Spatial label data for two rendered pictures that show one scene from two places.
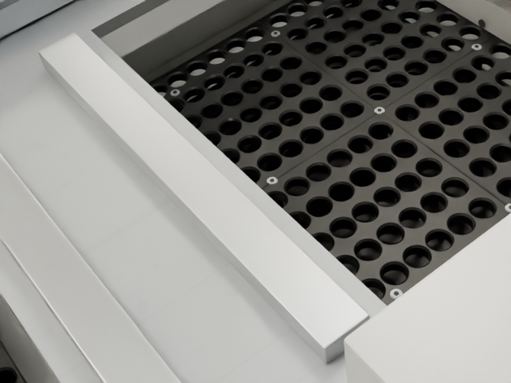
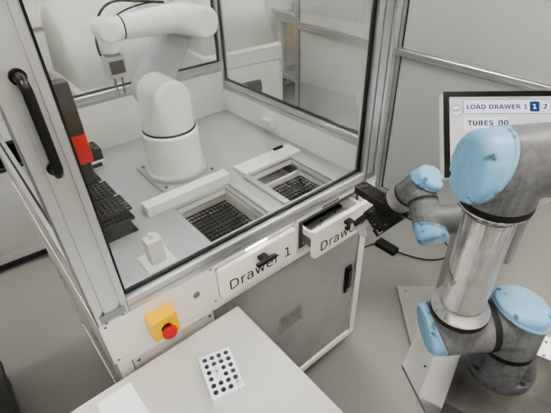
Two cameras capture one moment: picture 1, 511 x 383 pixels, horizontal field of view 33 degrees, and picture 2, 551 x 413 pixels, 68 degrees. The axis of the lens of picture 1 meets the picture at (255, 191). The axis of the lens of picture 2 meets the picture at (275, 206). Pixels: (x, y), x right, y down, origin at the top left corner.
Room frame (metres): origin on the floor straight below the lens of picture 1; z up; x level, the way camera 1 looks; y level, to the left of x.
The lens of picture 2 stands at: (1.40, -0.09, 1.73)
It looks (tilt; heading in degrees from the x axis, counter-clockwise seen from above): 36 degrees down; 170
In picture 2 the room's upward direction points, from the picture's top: 2 degrees counter-clockwise
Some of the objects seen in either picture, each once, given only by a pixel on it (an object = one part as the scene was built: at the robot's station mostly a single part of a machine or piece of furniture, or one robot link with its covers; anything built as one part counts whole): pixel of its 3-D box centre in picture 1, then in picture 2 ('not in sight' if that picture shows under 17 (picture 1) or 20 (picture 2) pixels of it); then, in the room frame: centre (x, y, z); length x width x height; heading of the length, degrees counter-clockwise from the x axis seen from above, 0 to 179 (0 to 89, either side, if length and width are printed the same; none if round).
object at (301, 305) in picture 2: not in sight; (208, 278); (0.05, -0.16, 0.40); 1.03 x 0.95 x 0.80; 118
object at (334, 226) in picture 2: not in sight; (343, 226); (0.40, 0.32, 0.87); 0.29 x 0.02 x 0.11; 118
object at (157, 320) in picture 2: not in sight; (163, 323); (0.67, -0.26, 0.88); 0.07 x 0.05 x 0.07; 118
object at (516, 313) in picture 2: not in sight; (512, 320); (0.94, 0.51, 0.99); 0.13 x 0.12 x 0.14; 81
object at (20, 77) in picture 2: not in sight; (40, 129); (0.72, -0.35, 1.45); 0.05 x 0.03 x 0.19; 28
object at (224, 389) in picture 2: not in sight; (221, 375); (0.79, -0.13, 0.78); 0.12 x 0.08 x 0.04; 13
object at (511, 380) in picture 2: not in sight; (503, 353); (0.94, 0.53, 0.87); 0.15 x 0.15 x 0.10
